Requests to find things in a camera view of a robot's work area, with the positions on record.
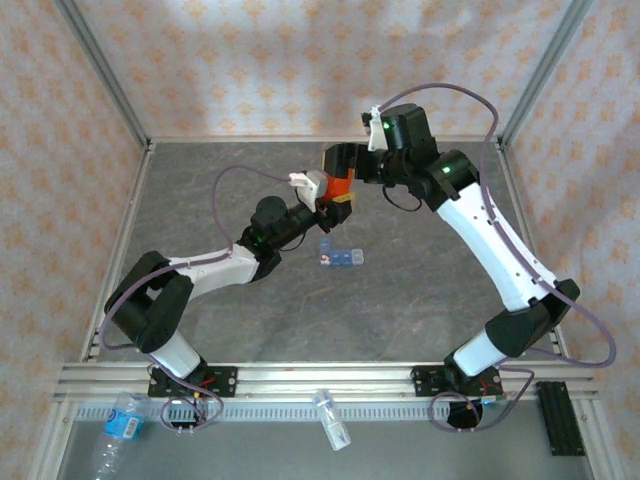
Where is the orange pill bottle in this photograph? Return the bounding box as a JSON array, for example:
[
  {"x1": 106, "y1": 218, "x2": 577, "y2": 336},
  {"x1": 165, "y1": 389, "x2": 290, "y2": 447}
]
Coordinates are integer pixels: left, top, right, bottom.
[{"x1": 322, "y1": 168, "x2": 357, "y2": 202}]

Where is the blue clear pill organizer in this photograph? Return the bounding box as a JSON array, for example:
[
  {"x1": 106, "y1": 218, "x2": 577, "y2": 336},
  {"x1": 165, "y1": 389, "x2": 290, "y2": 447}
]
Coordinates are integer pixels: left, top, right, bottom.
[{"x1": 318, "y1": 237, "x2": 366, "y2": 270}]

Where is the aluminium table edge bar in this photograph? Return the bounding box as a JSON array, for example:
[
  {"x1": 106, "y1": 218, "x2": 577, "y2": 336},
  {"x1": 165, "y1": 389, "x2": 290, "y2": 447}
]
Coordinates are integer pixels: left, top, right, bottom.
[{"x1": 147, "y1": 133, "x2": 504, "y2": 145}]

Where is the small clear plastic bottle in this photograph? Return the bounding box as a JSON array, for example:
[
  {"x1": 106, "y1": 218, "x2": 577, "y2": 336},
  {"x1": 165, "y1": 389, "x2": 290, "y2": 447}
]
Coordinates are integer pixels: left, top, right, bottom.
[{"x1": 312, "y1": 388, "x2": 352, "y2": 452}]

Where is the clear water bottle blue label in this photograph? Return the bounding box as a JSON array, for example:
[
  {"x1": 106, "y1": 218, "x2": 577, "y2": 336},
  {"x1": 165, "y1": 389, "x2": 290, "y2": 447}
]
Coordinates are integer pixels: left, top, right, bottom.
[{"x1": 92, "y1": 391, "x2": 151, "y2": 480}]

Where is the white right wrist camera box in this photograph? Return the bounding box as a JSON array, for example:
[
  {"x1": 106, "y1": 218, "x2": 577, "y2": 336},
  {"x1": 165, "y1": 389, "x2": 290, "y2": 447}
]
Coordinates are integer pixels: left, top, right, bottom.
[{"x1": 360, "y1": 105, "x2": 390, "y2": 153}]

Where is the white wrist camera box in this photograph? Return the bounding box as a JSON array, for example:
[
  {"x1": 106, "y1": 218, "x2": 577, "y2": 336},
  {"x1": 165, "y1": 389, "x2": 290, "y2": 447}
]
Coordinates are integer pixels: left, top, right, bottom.
[
  {"x1": 360, "y1": 105, "x2": 390, "y2": 153},
  {"x1": 288, "y1": 171, "x2": 327, "y2": 214}
]

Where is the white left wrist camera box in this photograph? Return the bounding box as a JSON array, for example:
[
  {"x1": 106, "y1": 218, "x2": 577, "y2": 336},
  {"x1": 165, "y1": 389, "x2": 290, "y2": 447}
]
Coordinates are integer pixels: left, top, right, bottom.
[{"x1": 288, "y1": 171, "x2": 327, "y2": 214}]

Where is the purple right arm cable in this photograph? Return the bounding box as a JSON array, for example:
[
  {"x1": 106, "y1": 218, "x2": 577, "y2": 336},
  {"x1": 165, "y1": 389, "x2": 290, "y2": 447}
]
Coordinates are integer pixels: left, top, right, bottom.
[{"x1": 374, "y1": 83, "x2": 619, "y2": 434}]

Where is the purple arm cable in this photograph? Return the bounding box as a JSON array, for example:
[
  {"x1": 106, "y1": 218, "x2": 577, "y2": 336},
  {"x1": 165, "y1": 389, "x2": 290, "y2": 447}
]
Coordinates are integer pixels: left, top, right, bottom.
[
  {"x1": 98, "y1": 166, "x2": 296, "y2": 434},
  {"x1": 374, "y1": 83, "x2": 619, "y2": 434}
]

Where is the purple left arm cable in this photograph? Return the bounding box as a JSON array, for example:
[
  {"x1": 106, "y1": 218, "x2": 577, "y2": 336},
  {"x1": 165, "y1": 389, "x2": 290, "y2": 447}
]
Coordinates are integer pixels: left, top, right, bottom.
[{"x1": 98, "y1": 166, "x2": 296, "y2": 434}]

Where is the aluminium table side rail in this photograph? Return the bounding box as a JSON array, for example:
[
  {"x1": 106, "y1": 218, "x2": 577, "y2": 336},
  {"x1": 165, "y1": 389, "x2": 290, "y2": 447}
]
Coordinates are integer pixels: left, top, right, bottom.
[
  {"x1": 497, "y1": 142, "x2": 571, "y2": 361},
  {"x1": 79, "y1": 142, "x2": 156, "y2": 361}
]

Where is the aluminium frame post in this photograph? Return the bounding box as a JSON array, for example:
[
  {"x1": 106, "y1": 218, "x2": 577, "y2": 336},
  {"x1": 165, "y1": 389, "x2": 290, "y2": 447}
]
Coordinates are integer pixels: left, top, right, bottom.
[
  {"x1": 499, "y1": 0, "x2": 596, "y2": 146},
  {"x1": 53, "y1": 0, "x2": 151, "y2": 146}
]

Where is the wide aluminium mounting rail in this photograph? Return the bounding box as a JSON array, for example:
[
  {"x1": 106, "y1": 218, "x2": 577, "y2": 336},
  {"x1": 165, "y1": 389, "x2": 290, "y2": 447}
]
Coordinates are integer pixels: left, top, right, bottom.
[{"x1": 53, "y1": 360, "x2": 599, "y2": 401}]

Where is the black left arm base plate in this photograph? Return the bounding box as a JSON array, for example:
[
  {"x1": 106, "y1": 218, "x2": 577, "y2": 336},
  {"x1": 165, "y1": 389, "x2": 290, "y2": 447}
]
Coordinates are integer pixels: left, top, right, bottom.
[{"x1": 147, "y1": 365, "x2": 238, "y2": 399}]

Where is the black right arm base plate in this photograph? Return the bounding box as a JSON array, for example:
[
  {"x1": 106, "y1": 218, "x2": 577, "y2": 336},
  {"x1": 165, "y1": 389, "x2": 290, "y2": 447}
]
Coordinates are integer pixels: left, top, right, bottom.
[{"x1": 409, "y1": 364, "x2": 501, "y2": 399}]

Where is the grey slotted cable duct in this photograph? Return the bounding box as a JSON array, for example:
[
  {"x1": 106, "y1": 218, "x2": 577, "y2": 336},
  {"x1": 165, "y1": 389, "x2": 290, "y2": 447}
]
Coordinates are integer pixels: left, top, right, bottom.
[{"x1": 74, "y1": 403, "x2": 546, "y2": 422}]

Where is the black ribbed rail block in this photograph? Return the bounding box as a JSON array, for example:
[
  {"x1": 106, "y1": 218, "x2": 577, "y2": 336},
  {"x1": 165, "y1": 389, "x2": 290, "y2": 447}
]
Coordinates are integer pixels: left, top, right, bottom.
[{"x1": 535, "y1": 381, "x2": 586, "y2": 457}]

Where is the aluminium lower frame bar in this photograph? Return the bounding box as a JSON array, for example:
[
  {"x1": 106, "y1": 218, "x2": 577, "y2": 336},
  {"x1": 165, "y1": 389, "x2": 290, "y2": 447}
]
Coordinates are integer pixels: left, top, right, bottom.
[
  {"x1": 569, "y1": 399, "x2": 626, "y2": 480},
  {"x1": 27, "y1": 399, "x2": 76, "y2": 480}
]

